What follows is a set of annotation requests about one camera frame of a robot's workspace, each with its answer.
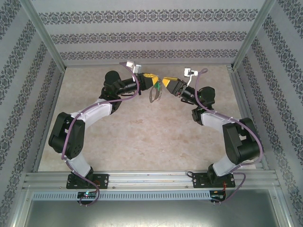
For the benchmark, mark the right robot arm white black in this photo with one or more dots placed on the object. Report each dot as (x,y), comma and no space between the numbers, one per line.
(213,119)

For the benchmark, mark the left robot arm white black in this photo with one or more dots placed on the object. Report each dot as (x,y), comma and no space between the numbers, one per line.
(94,113)

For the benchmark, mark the circuit board with blue light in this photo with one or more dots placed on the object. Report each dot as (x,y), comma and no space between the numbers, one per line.
(217,195)

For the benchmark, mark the circuit board with green light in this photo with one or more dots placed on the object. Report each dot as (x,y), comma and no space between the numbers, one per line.
(87,194)

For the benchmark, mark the grey metal sheet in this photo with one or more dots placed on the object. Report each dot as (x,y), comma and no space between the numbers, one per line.
(151,212)

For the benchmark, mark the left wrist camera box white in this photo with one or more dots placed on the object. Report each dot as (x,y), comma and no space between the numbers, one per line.
(135,67)

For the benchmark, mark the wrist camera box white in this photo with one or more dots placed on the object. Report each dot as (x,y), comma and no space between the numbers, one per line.
(135,67)
(189,72)

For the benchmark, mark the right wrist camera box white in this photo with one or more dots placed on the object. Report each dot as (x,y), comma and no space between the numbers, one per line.
(189,72)

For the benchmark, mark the aluminium back rail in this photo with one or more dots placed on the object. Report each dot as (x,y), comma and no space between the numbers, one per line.
(94,65)

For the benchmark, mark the right aluminium side rail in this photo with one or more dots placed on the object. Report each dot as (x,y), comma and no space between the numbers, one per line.
(246,104)

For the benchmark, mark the aluminium side rail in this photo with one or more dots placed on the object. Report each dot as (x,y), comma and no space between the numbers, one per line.
(246,104)
(50,113)

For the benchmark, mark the left aluminium side rail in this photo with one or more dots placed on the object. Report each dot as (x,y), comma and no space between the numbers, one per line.
(50,113)

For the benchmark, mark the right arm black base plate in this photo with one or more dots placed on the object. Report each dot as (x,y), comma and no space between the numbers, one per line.
(198,180)

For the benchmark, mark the right aluminium corner post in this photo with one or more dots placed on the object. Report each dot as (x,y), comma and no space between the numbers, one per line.
(254,33)

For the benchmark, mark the aluminium corner post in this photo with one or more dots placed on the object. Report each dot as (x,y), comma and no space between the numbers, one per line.
(42,33)
(254,33)

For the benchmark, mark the aluminium mounting rail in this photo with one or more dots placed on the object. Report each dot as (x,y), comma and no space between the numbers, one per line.
(146,178)

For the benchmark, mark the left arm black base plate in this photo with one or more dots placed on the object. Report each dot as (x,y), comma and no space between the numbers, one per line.
(101,180)

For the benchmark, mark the left aluminium corner post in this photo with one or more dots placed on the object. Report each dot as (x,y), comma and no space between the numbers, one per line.
(42,33)

